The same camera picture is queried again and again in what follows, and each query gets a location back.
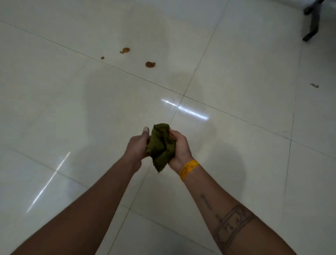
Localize yellow thread wristband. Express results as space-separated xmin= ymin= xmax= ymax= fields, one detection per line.
xmin=179 ymin=159 xmax=201 ymax=182

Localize person's right hand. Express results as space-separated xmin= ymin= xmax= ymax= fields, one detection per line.
xmin=168 ymin=128 xmax=195 ymax=174

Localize green cleaning cloth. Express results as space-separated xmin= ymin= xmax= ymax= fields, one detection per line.
xmin=146 ymin=123 xmax=177 ymax=173

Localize black chair base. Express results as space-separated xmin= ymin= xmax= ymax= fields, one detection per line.
xmin=302 ymin=0 xmax=326 ymax=42

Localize group of brown floor stains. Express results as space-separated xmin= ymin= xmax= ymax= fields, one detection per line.
xmin=100 ymin=47 xmax=156 ymax=69

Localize person's right forearm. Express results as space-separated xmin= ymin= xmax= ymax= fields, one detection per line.
xmin=183 ymin=165 xmax=297 ymax=255

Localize person's left forearm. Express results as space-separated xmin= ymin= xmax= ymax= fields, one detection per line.
xmin=10 ymin=155 xmax=142 ymax=255

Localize person's left hand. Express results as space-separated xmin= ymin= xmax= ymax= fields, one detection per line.
xmin=123 ymin=126 xmax=152 ymax=173

